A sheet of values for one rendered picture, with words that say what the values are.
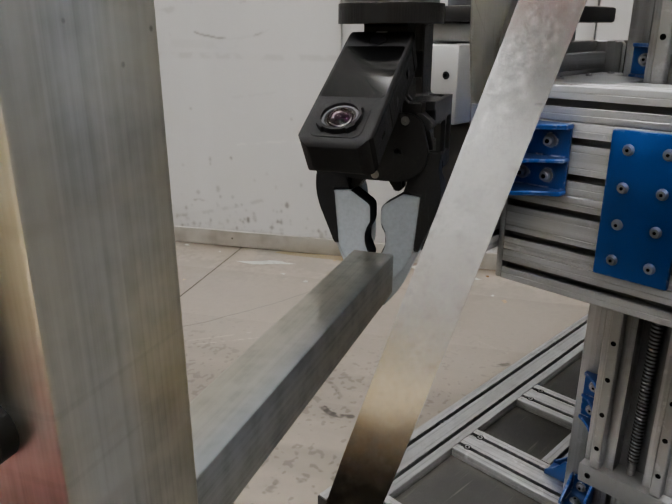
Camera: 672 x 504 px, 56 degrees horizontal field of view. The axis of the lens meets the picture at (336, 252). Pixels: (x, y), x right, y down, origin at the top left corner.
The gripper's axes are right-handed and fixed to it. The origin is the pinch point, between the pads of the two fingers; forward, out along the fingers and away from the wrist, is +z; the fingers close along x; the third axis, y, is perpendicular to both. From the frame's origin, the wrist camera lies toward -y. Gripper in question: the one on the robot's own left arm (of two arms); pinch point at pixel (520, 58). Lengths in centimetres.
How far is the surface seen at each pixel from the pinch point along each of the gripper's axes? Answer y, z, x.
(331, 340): 9.0, 15.4, -10.4
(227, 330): 105, 102, -158
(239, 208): 146, 83, -240
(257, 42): 137, 7, -240
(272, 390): 9.0, 14.6, -3.3
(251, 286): 117, 102, -198
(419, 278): 1.2, 5.1, 4.4
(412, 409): 0.9, 8.2, 5.1
